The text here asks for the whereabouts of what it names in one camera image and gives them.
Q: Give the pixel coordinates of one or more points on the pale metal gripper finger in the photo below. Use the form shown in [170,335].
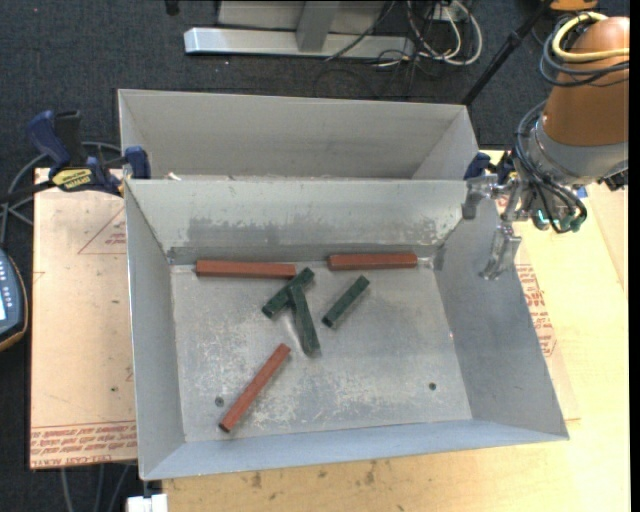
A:
[492,260]
[509,250]

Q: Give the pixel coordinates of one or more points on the red-brown flat block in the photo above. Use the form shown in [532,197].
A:
[256,386]
[372,261]
[245,268]

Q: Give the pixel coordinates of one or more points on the dark green flat block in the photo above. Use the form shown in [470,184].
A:
[276,301]
[305,325]
[346,302]

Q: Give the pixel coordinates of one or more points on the grey metal bin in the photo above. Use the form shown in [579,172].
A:
[350,380]

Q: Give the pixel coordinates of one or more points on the brown cardboard board red print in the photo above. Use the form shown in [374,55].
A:
[80,325]

